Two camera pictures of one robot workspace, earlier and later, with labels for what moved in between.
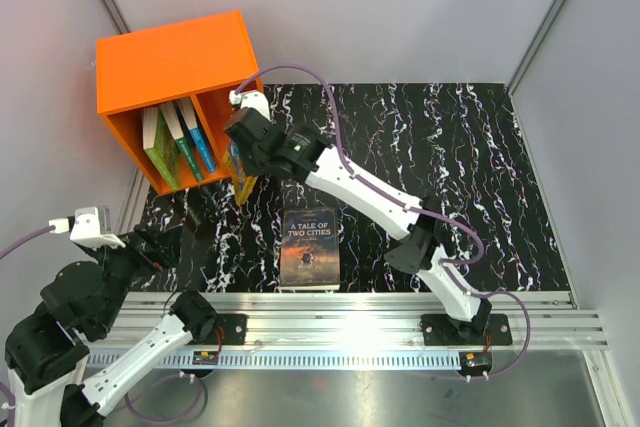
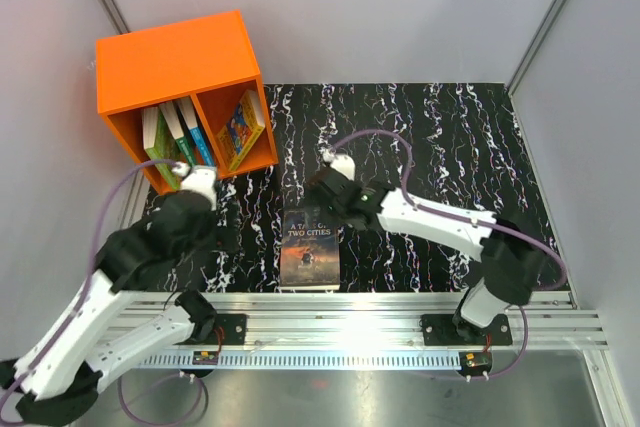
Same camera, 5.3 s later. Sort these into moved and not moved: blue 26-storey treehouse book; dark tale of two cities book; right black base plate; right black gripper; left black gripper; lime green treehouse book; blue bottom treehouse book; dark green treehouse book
Moved: left black gripper; right black gripper; blue bottom treehouse book
Not moved: lime green treehouse book; dark green treehouse book; dark tale of two cities book; right black base plate; blue 26-storey treehouse book
